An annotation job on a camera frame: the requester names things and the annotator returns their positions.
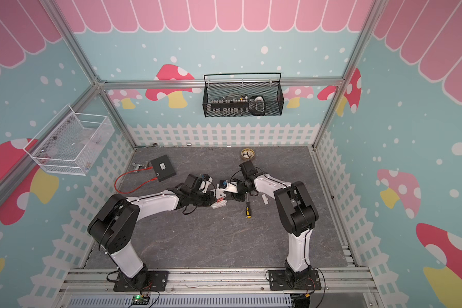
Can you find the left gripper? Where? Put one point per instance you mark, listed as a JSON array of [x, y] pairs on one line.
[[208, 202]]

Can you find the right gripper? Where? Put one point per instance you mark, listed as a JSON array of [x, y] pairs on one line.
[[235, 196]]

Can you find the black yellow screwdriver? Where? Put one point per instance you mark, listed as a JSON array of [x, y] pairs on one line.
[[248, 206]]

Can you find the white battery cover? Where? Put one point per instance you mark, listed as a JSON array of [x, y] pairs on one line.
[[265, 199]]

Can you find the white square alarm clock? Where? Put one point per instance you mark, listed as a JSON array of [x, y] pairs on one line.
[[221, 202]]

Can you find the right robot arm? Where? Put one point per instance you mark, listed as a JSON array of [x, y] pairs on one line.
[[296, 211]]

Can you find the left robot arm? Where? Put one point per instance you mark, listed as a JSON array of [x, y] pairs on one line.
[[113, 226]]

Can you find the brown tape roll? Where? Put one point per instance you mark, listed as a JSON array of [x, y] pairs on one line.
[[247, 154]]

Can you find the black box device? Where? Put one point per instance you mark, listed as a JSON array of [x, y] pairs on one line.
[[163, 168]]

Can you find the black socket bit set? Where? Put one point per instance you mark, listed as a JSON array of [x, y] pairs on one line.
[[227, 107]]

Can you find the small green circuit board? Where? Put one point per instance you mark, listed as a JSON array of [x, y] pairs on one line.
[[143, 300]]

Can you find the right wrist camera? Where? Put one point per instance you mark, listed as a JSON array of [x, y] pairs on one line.
[[228, 187]]

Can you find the metal clamp bracket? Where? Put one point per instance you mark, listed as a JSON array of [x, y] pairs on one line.
[[140, 166]]

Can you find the black wire mesh basket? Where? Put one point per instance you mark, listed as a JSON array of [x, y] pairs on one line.
[[264, 88]]

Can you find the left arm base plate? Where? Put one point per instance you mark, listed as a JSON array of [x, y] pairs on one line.
[[142, 282]]

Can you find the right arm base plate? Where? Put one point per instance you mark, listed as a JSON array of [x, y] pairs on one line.
[[286, 279]]

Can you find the white wire mesh basket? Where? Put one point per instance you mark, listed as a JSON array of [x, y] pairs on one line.
[[70, 143]]

